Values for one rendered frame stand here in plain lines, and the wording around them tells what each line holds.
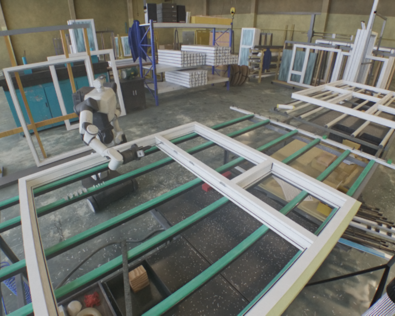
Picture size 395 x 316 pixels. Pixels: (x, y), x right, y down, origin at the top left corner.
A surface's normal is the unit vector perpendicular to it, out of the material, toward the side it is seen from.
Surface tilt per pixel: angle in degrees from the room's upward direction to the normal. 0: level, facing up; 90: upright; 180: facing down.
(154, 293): 0
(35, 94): 90
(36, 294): 0
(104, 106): 93
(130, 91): 90
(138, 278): 90
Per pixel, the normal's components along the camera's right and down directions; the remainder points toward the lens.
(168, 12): 0.54, 0.43
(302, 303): 0.00, -0.86
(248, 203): -0.78, 0.32
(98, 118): -0.07, 0.73
